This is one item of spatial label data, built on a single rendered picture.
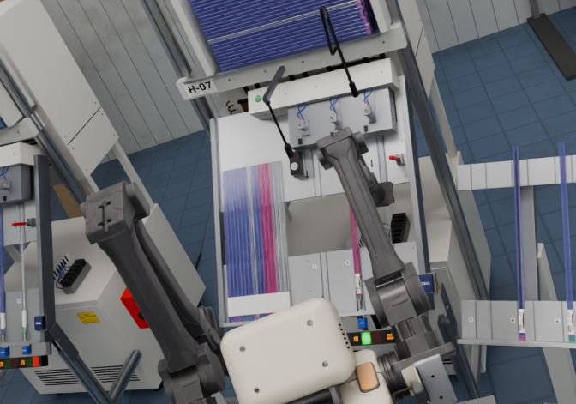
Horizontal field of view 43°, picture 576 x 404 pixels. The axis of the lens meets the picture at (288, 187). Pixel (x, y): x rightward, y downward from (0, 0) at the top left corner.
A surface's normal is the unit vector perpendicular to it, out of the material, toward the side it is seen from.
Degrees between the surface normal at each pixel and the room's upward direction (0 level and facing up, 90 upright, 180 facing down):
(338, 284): 44
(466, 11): 90
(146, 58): 90
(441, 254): 0
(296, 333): 48
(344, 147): 36
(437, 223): 0
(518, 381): 0
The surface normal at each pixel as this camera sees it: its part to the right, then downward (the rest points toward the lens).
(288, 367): -0.15, -0.17
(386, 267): -0.28, -0.33
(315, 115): -0.43, -0.16
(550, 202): -0.36, -0.79
